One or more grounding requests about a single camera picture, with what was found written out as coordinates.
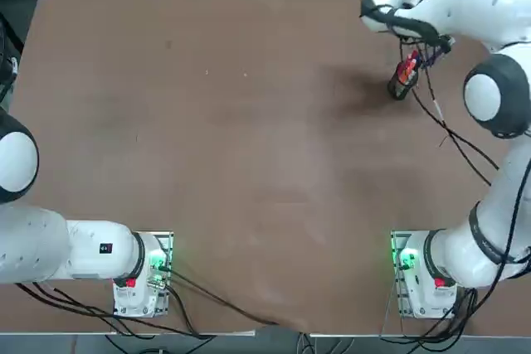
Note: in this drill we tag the purple marker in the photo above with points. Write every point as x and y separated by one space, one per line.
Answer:
432 58

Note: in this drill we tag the black mesh pen holder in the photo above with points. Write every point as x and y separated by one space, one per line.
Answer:
400 88

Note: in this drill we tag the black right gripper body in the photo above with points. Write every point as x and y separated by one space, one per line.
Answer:
429 48

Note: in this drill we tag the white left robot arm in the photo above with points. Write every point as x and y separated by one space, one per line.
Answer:
33 242

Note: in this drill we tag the red marker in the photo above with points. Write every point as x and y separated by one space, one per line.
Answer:
403 71

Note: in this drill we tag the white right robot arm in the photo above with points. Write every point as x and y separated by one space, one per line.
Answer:
477 1

